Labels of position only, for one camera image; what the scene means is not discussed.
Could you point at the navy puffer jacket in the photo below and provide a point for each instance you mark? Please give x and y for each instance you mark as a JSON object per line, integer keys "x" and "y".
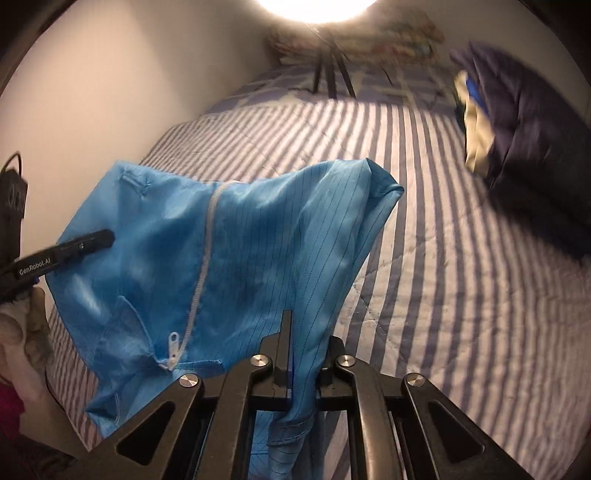
{"x": 545, "y": 152}

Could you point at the blue folded garment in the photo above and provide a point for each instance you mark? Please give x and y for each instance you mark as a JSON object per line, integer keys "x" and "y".
{"x": 475, "y": 94}

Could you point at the folded floral quilt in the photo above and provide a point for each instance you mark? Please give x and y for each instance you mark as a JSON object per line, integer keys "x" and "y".
{"x": 397, "y": 41}

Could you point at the light blue jacket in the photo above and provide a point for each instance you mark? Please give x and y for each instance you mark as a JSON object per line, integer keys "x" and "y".
{"x": 254, "y": 230}

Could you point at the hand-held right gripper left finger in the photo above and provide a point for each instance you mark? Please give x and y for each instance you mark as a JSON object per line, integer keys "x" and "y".
{"x": 287, "y": 364}

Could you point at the person's left forearm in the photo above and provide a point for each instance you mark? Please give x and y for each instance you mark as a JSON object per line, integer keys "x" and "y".
{"x": 9, "y": 332}

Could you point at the striped bed mattress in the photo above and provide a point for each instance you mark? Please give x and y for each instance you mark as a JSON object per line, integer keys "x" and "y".
{"x": 438, "y": 277}

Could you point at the person's left hand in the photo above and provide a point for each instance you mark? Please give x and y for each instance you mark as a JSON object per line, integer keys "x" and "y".
{"x": 38, "y": 327}

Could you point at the cream folded garment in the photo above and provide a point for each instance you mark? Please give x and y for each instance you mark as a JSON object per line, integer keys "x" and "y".
{"x": 478, "y": 138}

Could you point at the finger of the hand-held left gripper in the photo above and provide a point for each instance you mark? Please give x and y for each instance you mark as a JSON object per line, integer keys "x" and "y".
{"x": 87, "y": 242}

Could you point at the black tripod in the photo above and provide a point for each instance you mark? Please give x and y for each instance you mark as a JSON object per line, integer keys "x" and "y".
{"x": 323, "y": 69}

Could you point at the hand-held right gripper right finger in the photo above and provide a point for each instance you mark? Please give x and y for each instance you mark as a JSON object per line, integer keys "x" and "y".
{"x": 369, "y": 415}

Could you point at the person's magenta clothing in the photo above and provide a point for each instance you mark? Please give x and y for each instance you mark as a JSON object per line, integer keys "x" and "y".
{"x": 9, "y": 404}

